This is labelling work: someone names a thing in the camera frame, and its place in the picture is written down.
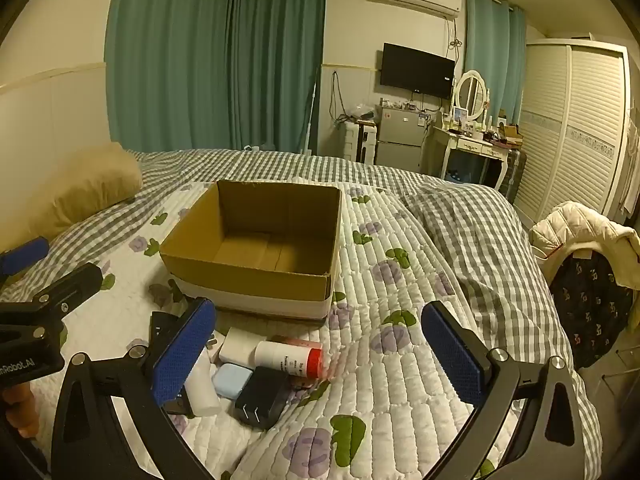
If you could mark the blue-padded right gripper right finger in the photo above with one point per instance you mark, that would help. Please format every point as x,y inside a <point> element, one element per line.
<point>547,439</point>

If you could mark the open cardboard box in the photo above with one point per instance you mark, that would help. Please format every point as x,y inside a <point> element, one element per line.
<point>267,248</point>

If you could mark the light blue small case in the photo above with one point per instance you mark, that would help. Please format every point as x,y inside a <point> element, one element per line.
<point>230,379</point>

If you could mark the white bottle red cap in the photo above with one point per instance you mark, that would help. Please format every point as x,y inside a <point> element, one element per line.
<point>299,361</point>

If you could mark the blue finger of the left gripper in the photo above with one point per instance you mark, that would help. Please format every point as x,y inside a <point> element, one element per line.
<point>17,260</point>

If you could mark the white suitcase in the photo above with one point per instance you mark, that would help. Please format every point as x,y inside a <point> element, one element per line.
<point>359,141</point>

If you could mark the white dressing table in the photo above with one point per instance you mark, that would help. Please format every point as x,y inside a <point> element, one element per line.
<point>456,158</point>

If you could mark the person's hand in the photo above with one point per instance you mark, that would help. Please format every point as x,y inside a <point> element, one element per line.
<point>21,412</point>

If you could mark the floral quilted white blanket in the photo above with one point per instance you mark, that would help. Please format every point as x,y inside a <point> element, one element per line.
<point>384,408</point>

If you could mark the white rectangular box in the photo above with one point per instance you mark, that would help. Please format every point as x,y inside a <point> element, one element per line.
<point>239,347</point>

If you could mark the small green curtain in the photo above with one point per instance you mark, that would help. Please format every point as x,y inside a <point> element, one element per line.
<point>495,46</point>

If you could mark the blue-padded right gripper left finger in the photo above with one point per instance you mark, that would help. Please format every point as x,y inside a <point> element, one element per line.
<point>88,441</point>

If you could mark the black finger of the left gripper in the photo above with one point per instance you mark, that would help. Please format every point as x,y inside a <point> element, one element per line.
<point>69,292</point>

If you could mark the white louvered wardrobe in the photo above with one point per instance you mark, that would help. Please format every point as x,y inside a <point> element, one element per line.
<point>575,125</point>

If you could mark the tan pillow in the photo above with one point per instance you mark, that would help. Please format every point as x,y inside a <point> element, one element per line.
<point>88,182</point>

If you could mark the white plastic bottle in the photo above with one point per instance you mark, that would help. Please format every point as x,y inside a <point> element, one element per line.
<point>200,390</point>

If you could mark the black power adapter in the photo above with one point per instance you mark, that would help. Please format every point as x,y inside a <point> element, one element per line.
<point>263,398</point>

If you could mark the grey mini fridge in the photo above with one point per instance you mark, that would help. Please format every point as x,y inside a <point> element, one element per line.
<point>401,135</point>

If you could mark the black remote control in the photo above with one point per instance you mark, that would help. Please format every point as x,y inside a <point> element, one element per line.
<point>170,365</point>

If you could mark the pink red packet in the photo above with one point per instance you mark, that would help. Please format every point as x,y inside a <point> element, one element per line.
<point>298,383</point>

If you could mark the large green curtain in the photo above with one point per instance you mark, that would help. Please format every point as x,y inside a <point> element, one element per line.
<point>213,73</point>

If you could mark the black wall television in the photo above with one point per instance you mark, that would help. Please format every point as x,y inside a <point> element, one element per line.
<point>417,71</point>

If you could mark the oval vanity mirror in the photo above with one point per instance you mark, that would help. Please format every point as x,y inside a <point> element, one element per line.
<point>472,94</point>

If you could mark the black patterned garment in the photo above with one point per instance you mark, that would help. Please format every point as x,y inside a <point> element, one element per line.
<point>593,309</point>

